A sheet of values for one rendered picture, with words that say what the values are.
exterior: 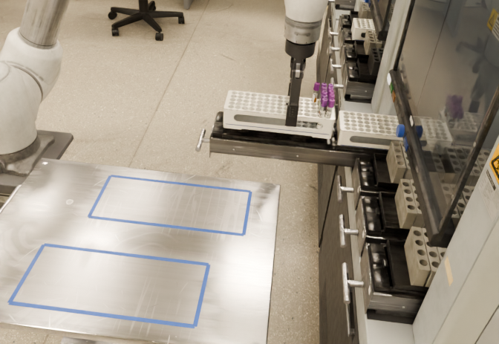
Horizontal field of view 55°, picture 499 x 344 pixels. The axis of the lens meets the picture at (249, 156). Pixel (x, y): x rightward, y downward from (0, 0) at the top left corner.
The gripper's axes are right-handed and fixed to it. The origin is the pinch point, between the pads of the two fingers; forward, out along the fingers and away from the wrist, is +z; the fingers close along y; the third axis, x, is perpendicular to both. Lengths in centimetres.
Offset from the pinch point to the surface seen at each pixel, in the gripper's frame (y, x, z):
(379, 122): -0.8, 24.3, 2.4
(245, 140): 5.7, -11.8, 8.5
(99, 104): -126, -111, 89
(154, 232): 44, -27, 7
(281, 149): 6.7, -1.6, 9.5
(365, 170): 15.0, 20.1, 7.1
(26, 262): 56, -50, 7
